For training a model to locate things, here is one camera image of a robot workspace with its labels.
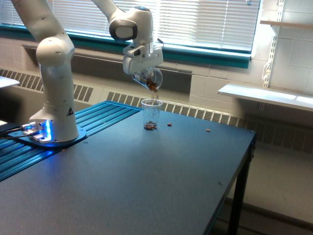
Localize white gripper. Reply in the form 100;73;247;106
123;44;163;82

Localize clear plastic cup with nuts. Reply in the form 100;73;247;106
132;68;163;93

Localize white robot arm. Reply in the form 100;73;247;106
12;0;163;144

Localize clear empty plastic cup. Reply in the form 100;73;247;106
141;98;163;130

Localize white window blinds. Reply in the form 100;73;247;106
0;0;261;52

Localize white tabletop at left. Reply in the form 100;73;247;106
0;76;20;88

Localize wooden upper shelf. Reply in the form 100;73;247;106
260;20;313;29

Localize baseboard radiator heater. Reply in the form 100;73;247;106
0;68;313;154

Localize black table leg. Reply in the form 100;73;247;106
227;137;256;235

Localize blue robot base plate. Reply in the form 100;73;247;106
8;129;87;149

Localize white wall shelf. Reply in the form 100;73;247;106
218;83;313;111

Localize black cables at base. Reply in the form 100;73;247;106
0;124;31;141

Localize blue slotted aluminium rail plate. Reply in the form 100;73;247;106
0;100;142;182

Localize white shelf bracket rail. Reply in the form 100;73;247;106
262;0;285;88

